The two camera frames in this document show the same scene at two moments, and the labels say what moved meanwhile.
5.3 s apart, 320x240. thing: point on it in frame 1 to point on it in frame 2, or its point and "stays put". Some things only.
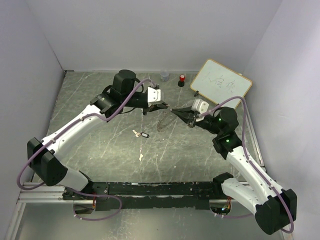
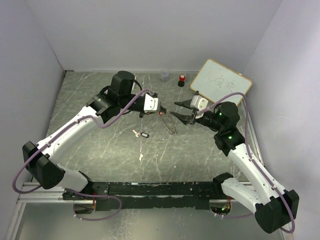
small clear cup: (165, 74) stays put
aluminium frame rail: (43, 194) stays put
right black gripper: (186, 117) to (187, 118)
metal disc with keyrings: (160, 126) to (170, 124)
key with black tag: (142, 134) stays put
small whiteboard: (219, 82) stays put
